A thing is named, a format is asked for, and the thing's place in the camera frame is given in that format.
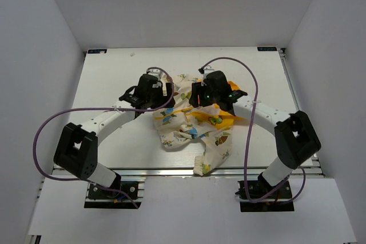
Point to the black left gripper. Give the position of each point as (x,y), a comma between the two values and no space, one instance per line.
(163,100)

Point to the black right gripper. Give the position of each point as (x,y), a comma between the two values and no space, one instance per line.
(197,89)

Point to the yellow cream dinosaur print jacket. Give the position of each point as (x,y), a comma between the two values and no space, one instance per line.
(183,123)

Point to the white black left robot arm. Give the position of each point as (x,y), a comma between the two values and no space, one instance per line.
(77,149)

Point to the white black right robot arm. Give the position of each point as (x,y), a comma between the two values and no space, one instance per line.
(276,122)

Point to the blue left corner label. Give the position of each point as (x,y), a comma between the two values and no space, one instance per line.
(96,51)

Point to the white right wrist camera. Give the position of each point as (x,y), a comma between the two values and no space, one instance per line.
(206,70)

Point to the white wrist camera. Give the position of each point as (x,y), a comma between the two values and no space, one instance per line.
(156,73)
(206,70)

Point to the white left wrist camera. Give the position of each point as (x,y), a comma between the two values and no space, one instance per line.
(156,73)

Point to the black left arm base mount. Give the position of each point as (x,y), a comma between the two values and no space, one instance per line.
(128,198)

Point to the aluminium front table rail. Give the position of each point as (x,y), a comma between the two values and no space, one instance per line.
(310,171)

